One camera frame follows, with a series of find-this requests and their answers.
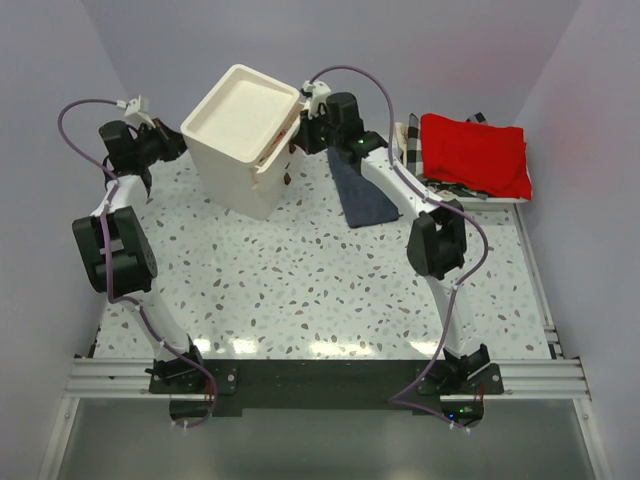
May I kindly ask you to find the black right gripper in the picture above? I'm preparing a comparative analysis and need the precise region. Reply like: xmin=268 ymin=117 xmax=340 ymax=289
xmin=292 ymin=106 xmax=341 ymax=157

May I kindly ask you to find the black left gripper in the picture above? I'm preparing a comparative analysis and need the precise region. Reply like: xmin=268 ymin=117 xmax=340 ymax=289
xmin=135 ymin=118 xmax=196 ymax=167

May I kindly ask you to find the cream drawer organizer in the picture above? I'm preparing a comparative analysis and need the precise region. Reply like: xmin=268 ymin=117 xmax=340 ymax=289
xmin=180 ymin=64 xmax=303 ymax=220

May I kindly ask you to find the red pen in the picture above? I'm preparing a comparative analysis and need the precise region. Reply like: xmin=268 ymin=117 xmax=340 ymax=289
xmin=270 ymin=129 xmax=289 ymax=149

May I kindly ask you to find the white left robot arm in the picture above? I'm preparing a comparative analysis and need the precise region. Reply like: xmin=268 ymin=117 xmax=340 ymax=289
xmin=72 ymin=119 xmax=215 ymax=394

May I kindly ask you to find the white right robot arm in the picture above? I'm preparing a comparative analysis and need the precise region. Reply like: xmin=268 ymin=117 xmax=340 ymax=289
xmin=292 ymin=82 xmax=490 ymax=393

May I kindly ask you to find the dark blue pencil pouch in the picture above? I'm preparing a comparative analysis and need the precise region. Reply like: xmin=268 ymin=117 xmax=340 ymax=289
xmin=327 ymin=148 xmax=400 ymax=229

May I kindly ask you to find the white cloth basket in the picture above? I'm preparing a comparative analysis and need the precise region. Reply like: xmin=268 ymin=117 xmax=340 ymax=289
xmin=393 ymin=122 xmax=527 ymax=204

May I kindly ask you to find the black white checkered cloth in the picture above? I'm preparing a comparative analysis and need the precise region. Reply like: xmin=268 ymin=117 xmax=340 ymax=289
xmin=401 ymin=113 xmax=424 ymax=178

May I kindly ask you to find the red folded cloth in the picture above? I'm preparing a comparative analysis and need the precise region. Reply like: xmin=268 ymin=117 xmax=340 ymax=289
xmin=420 ymin=113 xmax=533 ymax=201

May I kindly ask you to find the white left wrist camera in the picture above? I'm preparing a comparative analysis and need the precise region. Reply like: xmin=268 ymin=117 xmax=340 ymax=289
xmin=116 ymin=95 xmax=154 ymax=127

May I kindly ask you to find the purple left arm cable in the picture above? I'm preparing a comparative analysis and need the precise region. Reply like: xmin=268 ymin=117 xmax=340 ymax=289
xmin=57 ymin=98 xmax=219 ymax=429

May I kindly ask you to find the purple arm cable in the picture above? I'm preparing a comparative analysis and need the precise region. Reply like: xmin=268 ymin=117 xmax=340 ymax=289
xmin=304 ymin=65 xmax=489 ymax=429
xmin=57 ymin=98 xmax=219 ymax=429

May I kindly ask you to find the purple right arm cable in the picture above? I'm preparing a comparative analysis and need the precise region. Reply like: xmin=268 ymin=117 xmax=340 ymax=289
xmin=304 ymin=65 xmax=489 ymax=429

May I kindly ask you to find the aluminium frame rail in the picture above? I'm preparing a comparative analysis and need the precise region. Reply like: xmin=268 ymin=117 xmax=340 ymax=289
xmin=34 ymin=199 xmax=616 ymax=480

